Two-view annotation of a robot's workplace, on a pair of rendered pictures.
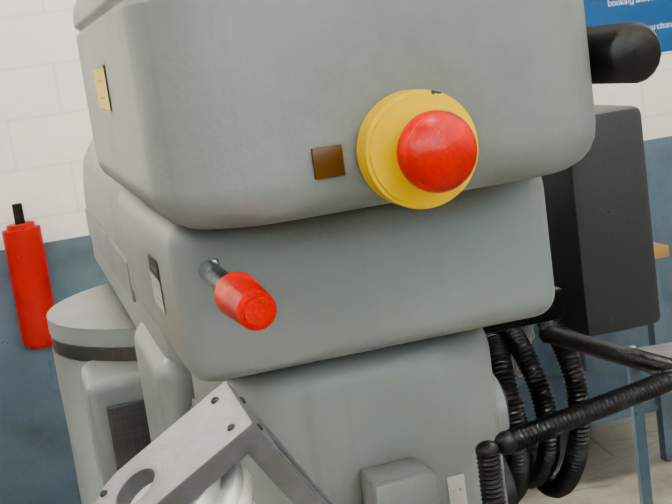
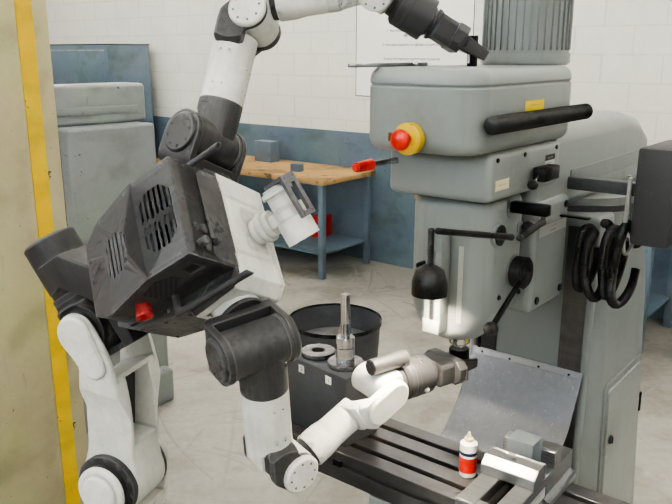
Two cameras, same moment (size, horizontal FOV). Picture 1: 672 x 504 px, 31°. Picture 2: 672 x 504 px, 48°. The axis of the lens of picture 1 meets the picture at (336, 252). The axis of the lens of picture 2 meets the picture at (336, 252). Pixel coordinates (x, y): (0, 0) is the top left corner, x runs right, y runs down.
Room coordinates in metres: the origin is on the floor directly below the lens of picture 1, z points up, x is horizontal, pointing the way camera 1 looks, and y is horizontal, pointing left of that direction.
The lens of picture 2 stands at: (-0.35, -1.11, 1.92)
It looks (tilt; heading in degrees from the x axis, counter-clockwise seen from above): 15 degrees down; 53
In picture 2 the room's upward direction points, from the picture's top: straight up
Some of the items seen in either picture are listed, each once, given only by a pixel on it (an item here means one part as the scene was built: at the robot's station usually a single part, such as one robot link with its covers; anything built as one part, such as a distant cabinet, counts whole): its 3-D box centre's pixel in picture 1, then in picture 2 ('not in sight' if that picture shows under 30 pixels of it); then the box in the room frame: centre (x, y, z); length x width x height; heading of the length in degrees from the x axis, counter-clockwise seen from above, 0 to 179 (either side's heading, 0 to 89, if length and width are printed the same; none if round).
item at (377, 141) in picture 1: (417, 148); (408, 138); (0.62, -0.05, 1.76); 0.06 x 0.02 x 0.06; 104
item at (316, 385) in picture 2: not in sight; (331, 390); (0.73, 0.35, 1.06); 0.22 x 0.12 x 0.20; 98
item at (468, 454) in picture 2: not in sight; (468, 453); (0.84, -0.03, 1.01); 0.04 x 0.04 x 0.11
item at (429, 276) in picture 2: not in sight; (429, 279); (0.66, -0.07, 1.48); 0.07 x 0.07 x 0.06
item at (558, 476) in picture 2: not in sight; (516, 477); (0.85, -0.17, 1.01); 0.35 x 0.15 x 0.11; 16
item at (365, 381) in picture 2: not in sight; (387, 376); (0.63, 0.02, 1.25); 0.11 x 0.11 x 0.11; 89
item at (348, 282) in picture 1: (309, 240); (477, 164); (0.88, 0.02, 1.68); 0.34 x 0.24 x 0.10; 14
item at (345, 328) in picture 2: not in sight; (345, 315); (0.74, 0.30, 1.28); 0.03 x 0.03 x 0.11
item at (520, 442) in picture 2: not in sight; (524, 449); (0.88, -0.16, 1.07); 0.06 x 0.05 x 0.06; 106
